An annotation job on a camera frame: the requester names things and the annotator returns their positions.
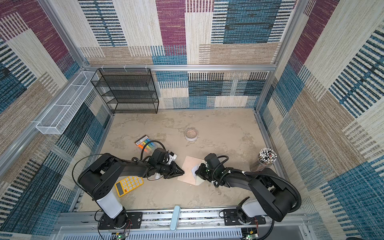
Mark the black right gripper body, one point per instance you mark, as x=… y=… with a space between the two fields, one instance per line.
x=205 y=173

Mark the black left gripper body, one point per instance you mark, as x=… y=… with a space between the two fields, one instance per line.
x=168 y=170

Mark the pink envelope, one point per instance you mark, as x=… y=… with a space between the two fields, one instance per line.
x=187 y=177

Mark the white letter paper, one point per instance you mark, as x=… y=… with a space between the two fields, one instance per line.
x=194 y=170

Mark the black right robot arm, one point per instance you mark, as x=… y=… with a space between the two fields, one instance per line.
x=275 y=195

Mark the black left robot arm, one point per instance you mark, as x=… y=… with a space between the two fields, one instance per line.
x=100 y=177

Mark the colourful marker pack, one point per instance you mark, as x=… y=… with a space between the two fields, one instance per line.
x=143 y=141

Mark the white tape roll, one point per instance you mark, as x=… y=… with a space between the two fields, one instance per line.
x=191 y=134

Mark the yellow calculator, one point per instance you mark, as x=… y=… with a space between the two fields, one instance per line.
x=128 y=184

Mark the pencil holder with pencils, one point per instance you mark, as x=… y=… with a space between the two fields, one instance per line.
x=266 y=158

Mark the black mesh shelf rack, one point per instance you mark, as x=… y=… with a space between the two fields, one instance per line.
x=127 y=91

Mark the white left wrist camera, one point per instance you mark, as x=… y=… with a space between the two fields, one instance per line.
x=171 y=157

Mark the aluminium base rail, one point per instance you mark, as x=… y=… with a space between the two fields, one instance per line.
x=216 y=223

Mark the light blue handle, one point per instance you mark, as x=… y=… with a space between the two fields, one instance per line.
x=175 y=218

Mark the white wire basket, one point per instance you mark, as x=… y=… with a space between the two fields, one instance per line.
x=59 y=116

